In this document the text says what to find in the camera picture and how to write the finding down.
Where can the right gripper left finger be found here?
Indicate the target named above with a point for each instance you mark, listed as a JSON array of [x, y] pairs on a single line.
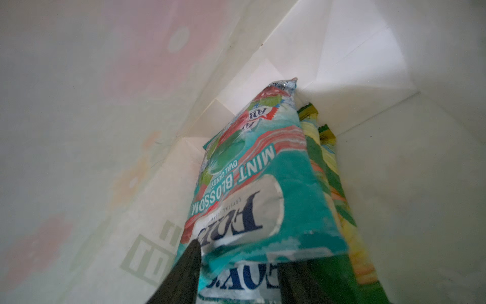
[[181, 284]]

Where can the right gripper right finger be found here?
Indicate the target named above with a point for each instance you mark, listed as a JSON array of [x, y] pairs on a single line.
[[298, 286]]

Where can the teal mint Fox's candy bag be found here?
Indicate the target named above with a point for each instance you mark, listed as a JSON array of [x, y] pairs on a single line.
[[258, 203]]

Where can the white paper bag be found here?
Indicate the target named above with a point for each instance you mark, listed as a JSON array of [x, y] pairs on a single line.
[[105, 107]]

